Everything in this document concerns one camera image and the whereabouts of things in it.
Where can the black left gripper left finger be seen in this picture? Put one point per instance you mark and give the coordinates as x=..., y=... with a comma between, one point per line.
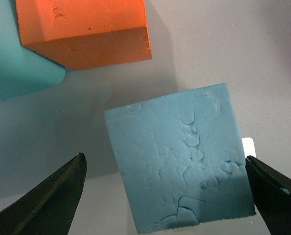
x=49, y=208

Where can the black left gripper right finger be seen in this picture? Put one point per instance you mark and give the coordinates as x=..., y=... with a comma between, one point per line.
x=271, y=191

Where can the light blue foam block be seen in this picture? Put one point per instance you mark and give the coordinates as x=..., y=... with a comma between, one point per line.
x=181, y=159

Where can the turquoise plastic bin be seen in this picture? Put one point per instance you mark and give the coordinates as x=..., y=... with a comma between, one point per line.
x=21, y=70

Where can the orange foam block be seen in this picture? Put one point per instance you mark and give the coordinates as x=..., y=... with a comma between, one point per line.
x=85, y=34

